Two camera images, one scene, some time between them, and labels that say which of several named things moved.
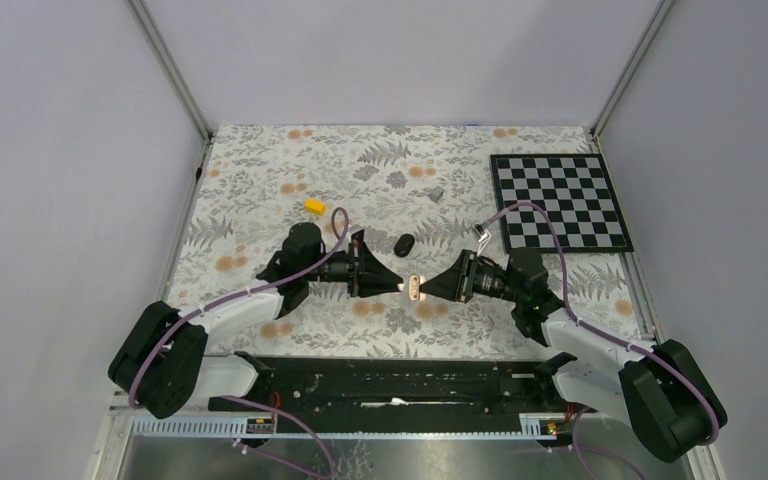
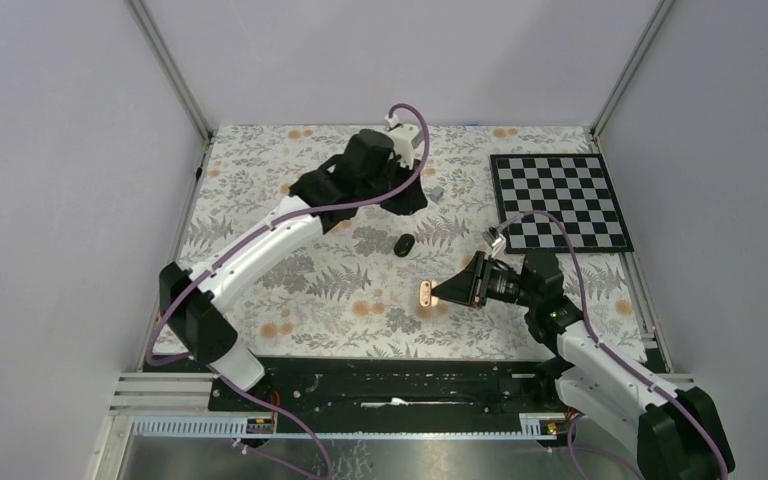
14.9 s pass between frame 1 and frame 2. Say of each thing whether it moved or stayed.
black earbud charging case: stayed
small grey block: stayed
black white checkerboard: stayed
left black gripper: moved
